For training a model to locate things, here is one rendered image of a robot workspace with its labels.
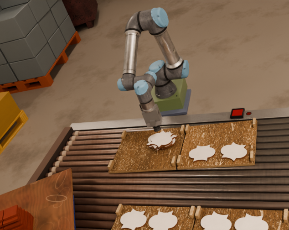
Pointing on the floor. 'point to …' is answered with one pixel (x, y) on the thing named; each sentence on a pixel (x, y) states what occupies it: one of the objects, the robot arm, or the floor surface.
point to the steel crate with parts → (81, 11)
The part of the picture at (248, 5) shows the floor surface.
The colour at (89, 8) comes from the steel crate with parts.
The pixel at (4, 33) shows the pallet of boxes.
